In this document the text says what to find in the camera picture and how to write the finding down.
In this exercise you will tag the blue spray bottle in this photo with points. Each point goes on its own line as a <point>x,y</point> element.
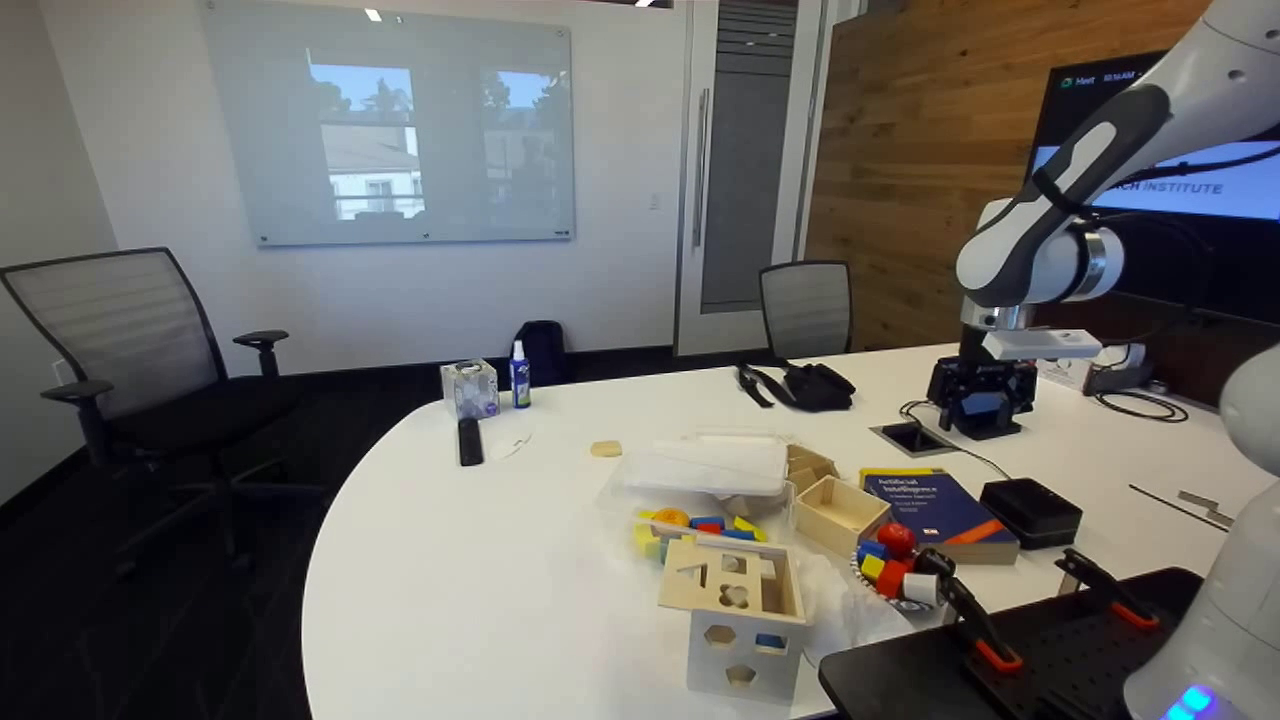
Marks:
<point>523,383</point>

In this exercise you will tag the crumpled white plastic bag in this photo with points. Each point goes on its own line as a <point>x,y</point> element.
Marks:
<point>704,467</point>

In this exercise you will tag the thin metal bar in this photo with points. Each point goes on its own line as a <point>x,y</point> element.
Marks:
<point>1185,505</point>

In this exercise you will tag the black mesh office chair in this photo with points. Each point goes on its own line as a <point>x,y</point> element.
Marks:
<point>132,344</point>

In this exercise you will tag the red cylinder toy block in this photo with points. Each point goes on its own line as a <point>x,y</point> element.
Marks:
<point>894,578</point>

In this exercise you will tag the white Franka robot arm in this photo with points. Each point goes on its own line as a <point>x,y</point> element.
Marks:
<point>1027,252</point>

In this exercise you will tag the clear plastic container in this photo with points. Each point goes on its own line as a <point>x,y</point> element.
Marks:
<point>471,389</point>

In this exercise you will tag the small open wooden box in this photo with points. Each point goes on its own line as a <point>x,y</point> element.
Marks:
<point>842,514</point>

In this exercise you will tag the grey mesh office chair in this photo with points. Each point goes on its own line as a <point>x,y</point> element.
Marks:
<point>806,309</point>

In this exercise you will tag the black speaker box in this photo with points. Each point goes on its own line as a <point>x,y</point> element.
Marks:
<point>1035,508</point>

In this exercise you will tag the small yellow round coaster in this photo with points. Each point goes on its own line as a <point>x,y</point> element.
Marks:
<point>605,449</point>

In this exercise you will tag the wall television screen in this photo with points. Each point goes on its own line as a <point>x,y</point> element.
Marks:
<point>1185,252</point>

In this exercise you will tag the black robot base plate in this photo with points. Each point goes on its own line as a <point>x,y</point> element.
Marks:
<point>1066,663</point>

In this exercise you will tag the red rectangular toy block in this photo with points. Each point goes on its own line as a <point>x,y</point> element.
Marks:
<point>894,536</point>

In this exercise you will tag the glass door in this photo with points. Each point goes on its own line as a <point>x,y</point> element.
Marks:
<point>746,173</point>

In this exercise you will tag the wooden shape sorter box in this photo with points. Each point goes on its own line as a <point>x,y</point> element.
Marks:
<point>741,613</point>

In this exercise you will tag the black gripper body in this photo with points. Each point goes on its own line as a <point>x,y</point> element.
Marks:
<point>1001,373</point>

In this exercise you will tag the black remote control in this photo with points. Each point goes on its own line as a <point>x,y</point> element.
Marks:
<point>471,440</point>

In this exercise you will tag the white spool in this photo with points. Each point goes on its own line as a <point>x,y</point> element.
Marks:
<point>920,590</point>

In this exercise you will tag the glass wall whiteboard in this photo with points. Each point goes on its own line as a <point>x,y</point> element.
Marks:
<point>401,120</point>

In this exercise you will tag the black backpack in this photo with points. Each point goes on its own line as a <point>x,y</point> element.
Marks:
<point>540,355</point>

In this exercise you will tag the black phone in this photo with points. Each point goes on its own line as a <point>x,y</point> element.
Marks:
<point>910,437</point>

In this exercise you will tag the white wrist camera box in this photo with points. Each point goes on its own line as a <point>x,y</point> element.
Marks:
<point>1044,344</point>

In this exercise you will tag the yellow toy block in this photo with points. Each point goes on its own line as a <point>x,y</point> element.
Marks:
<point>666,519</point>
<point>875,565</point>

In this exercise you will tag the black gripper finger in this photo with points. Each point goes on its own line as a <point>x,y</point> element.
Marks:
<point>1017,418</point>
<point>951,407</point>

